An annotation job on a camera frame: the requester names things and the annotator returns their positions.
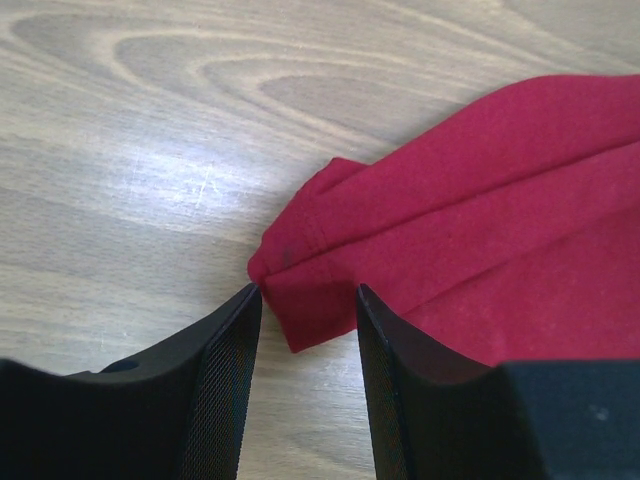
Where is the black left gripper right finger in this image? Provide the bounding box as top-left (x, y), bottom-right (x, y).
top-left (356, 285), bottom-right (639, 479)

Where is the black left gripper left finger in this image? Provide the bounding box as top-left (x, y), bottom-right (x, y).
top-left (1, 284), bottom-right (262, 479)

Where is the dark red t shirt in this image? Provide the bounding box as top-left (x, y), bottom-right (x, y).
top-left (248, 75), bottom-right (639, 365)

